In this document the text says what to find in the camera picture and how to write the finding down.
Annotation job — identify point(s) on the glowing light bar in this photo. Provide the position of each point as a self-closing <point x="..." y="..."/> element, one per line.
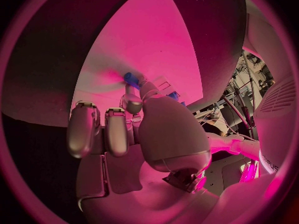
<point x="249" y="173"/>

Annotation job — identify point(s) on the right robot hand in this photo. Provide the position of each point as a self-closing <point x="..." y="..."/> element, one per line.
<point x="172" y="134"/>

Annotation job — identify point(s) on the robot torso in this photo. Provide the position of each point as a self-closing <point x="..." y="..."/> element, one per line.
<point x="275" y="115"/>

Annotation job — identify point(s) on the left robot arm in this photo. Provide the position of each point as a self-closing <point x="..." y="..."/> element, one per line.
<point x="236" y="143"/>

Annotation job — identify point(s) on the blue cylinder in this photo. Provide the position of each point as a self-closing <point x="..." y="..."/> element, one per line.
<point x="130" y="78"/>

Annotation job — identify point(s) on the blue plug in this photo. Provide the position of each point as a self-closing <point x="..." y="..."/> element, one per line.
<point x="174" y="95"/>

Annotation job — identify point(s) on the blue peg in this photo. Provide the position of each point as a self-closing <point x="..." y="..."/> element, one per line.
<point x="183" y="104"/>

